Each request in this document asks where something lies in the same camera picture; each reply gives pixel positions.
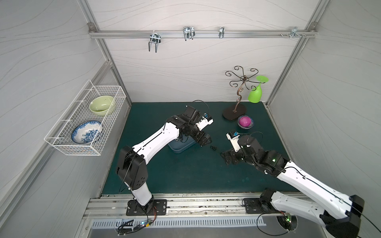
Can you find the green plastic goblet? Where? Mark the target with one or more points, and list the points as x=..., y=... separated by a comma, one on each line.
x=256, y=94

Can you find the aluminium top rail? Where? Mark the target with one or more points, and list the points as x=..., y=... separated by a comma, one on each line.
x=199, y=34

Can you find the metal double hook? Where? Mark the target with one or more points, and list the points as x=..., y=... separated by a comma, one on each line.
x=155, y=39

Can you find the purple ball in bowl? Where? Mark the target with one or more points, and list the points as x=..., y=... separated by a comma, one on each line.
x=245, y=122

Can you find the blue white patterned bowl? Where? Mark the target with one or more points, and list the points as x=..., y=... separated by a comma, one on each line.
x=87, y=132

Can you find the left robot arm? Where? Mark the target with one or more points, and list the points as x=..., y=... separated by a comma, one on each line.
x=133, y=161

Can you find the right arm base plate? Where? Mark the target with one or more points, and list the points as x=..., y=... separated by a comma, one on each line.
x=259, y=206

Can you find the metal hook right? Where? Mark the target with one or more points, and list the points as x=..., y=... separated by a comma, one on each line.
x=293, y=34

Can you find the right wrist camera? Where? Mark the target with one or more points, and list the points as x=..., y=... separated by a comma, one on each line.
x=233, y=137

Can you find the green table mat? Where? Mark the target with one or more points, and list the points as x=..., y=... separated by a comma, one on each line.
x=197, y=169

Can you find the small metal hook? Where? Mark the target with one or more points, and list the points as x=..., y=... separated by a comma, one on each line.
x=221, y=32

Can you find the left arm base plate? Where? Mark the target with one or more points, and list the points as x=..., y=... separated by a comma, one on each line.
x=154, y=207

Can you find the green ceramic bowl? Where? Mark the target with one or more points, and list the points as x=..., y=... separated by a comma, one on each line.
x=103, y=105

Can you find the aluminium rail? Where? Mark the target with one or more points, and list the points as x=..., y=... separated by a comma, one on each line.
x=178, y=205
x=199, y=34

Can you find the metal hook centre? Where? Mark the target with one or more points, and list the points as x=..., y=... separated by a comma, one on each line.
x=189, y=33

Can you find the white wire basket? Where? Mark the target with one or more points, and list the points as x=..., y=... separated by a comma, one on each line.
x=59, y=137

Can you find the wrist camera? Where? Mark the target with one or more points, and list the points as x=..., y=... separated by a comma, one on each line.
x=233, y=137
x=205, y=120

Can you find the aluminium front rail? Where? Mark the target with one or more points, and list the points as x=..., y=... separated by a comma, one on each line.
x=178, y=205

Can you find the blue plastic storage box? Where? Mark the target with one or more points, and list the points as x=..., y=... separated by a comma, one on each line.
x=180, y=145

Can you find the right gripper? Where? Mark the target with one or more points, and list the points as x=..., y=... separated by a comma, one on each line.
x=233, y=155

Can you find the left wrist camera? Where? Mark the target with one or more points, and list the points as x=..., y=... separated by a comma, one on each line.
x=205, y=120

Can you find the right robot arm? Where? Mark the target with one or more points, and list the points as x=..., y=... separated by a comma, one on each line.
x=338, y=213

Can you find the dark metal jewelry stand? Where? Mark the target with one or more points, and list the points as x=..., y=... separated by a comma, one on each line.
x=233, y=112

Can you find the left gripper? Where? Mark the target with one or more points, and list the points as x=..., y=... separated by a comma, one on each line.
x=201, y=136

